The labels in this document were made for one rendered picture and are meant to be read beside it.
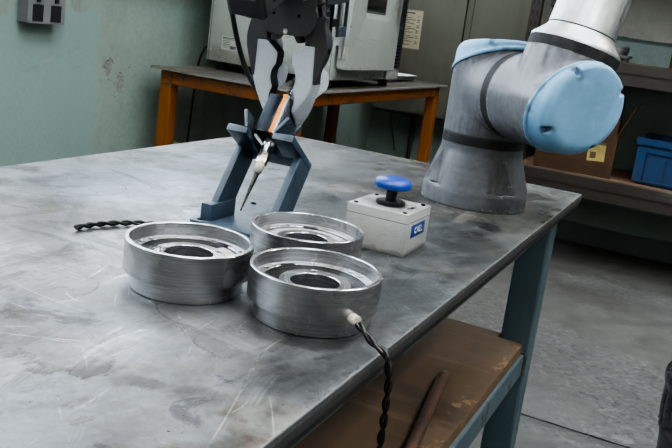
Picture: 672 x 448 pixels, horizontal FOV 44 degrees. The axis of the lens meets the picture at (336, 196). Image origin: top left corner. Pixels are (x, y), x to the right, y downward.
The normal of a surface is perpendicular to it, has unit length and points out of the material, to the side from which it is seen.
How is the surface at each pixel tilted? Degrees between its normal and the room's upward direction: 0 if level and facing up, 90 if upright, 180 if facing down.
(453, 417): 0
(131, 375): 0
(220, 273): 90
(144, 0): 90
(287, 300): 90
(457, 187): 73
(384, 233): 90
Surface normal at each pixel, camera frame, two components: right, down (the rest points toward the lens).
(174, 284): -0.03, 0.21
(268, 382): 0.13, -0.97
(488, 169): 0.05, -0.09
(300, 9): -0.42, 0.21
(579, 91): 0.34, 0.36
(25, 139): 0.89, 0.21
